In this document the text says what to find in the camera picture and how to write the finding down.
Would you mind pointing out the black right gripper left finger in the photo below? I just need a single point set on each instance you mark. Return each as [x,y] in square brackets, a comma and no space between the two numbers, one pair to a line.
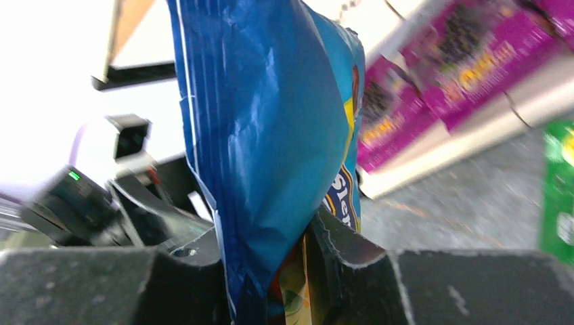
[120,285]

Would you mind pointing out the purple grape candy bag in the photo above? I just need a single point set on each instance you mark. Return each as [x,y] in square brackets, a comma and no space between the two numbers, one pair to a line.
[394,115]
[560,14]

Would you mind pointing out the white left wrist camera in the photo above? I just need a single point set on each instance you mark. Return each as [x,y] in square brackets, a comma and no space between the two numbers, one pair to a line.
[111,146]

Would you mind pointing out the cream tiered shelf rack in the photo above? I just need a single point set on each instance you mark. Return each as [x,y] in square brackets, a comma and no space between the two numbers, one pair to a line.
[136,39]

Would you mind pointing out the dark blue fruit candy bag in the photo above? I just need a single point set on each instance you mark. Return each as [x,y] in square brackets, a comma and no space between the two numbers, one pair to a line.
[267,92]

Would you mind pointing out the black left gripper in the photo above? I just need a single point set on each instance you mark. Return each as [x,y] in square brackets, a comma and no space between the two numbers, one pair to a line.
[155,206]

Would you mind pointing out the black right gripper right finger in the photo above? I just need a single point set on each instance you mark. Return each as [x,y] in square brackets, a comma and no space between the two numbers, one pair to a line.
[354,281]

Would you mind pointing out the purple candy bag on shelf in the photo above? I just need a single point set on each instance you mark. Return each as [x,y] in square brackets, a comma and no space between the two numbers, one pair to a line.
[472,51]

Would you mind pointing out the green Fox's candy bag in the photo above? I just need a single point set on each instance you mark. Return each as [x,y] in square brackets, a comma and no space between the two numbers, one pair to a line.
[556,236]

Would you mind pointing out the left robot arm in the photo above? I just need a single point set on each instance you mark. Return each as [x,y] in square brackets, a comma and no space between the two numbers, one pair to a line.
[73,210]

